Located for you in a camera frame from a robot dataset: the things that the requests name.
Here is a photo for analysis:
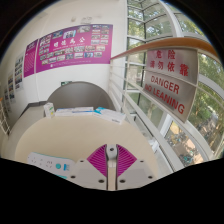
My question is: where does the large glass window wall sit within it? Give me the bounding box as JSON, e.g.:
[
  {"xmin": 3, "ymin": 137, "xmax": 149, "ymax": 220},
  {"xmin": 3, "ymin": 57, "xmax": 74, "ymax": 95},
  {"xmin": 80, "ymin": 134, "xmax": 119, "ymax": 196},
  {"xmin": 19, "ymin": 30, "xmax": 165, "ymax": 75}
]
[{"xmin": 126, "ymin": 0, "xmax": 224, "ymax": 168}]

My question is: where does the white railing with wooden handrail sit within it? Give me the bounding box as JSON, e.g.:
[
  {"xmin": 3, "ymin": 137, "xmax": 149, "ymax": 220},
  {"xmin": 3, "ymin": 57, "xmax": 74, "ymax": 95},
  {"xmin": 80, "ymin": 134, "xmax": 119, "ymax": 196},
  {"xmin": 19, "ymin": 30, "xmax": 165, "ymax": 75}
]
[{"xmin": 109, "ymin": 37, "xmax": 224, "ymax": 173}]

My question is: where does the narrow magenta text poster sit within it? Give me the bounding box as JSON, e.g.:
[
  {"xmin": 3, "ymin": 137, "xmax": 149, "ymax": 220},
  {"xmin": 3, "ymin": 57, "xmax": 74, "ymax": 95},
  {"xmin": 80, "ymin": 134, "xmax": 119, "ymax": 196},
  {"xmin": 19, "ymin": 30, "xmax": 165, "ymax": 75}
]
[{"xmin": 23, "ymin": 39, "xmax": 39, "ymax": 78}]

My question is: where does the long flat white blue box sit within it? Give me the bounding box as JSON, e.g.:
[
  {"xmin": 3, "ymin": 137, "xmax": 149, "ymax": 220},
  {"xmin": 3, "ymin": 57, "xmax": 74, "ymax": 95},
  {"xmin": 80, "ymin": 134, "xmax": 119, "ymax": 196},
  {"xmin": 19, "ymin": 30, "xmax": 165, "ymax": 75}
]
[{"xmin": 93, "ymin": 106, "xmax": 127, "ymax": 125}]

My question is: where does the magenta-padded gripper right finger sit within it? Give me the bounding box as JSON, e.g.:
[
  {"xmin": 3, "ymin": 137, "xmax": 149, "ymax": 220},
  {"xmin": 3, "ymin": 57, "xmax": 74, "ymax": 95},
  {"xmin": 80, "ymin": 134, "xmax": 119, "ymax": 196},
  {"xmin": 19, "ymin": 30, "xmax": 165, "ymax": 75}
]
[{"xmin": 115, "ymin": 143, "xmax": 157, "ymax": 191}]

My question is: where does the small white stair railing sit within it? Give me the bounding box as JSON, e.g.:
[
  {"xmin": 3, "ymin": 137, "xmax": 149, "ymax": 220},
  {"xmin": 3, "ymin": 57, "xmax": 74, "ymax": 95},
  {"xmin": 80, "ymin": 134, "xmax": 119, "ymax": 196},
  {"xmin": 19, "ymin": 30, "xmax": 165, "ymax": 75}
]
[{"xmin": 0, "ymin": 98, "xmax": 11, "ymax": 136}]

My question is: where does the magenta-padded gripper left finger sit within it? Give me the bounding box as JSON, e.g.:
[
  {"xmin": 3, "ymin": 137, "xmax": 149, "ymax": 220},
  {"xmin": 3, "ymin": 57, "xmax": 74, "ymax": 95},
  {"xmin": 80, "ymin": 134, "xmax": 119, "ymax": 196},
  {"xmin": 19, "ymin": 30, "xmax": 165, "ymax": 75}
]
[{"xmin": 67, "ymin": 143, "xmax": 109, "ymax": 191}]

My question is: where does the large magenta photo poster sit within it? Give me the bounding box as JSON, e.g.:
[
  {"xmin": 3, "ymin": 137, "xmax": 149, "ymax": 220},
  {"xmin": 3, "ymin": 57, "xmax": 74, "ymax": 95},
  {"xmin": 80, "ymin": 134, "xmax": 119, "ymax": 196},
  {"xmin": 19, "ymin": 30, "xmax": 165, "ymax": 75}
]
[{"xmin": 35, "ymin": 23, "xmax": 114, "ymax": 74}]

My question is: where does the grey sign with red letters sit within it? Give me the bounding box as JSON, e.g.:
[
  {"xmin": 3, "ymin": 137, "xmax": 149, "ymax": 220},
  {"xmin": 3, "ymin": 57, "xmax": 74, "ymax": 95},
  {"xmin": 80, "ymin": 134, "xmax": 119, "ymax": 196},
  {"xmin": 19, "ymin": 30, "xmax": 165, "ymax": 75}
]
[{"xmin": 142, "ymin": 70, "xmax": 197, "ymax": 124}]

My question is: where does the white photo display board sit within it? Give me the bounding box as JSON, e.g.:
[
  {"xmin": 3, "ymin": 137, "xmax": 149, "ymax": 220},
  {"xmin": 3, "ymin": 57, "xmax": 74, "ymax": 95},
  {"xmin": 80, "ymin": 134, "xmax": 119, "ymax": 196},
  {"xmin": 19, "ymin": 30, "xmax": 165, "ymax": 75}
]
[
  {"xmin": 13, "ymin": 54, "xmax": 25, "ymax": 92},
  {"xmin": 7, "ymin": 71, "xmax": 16, "ymax": 103}
]

